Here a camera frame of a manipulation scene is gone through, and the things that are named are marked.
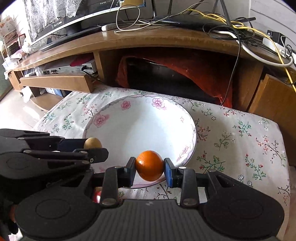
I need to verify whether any tan longan fruit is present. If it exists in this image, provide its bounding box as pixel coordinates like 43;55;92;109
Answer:
84;137;102;149

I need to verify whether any small red tomato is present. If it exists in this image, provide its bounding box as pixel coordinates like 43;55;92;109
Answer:
92;187;102;203

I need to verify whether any orange mandarin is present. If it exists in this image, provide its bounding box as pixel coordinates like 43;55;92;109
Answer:
135;151;164;182

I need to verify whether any white floral plate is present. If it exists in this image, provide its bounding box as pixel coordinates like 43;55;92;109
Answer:
82;93;198;188

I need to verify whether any floral tablecloth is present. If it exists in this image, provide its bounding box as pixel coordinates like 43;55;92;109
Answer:
34;84;292;207

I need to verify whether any wooden TV stand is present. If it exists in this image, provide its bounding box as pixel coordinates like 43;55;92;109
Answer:
15;28;295;126

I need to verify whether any silver media player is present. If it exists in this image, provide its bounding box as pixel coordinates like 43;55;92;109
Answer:
35;60;97;76

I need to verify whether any black flat television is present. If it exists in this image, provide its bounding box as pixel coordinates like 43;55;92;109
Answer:
30;1;146;51

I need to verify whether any white remote control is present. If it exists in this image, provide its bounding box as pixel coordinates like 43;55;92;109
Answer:
101;23;117;32

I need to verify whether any white lace cloth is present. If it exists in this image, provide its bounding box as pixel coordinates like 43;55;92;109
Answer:
23;0;82;40

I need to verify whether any black wifi router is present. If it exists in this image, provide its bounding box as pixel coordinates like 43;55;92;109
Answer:
153;1;256;30

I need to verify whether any white power strip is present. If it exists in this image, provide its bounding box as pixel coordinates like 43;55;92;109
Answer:
262;38;292;57

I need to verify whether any thick white cable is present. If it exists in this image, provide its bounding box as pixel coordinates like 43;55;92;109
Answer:
212;29;295;68

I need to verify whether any yellow cable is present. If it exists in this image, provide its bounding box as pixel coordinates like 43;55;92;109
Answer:
188;9;296;93

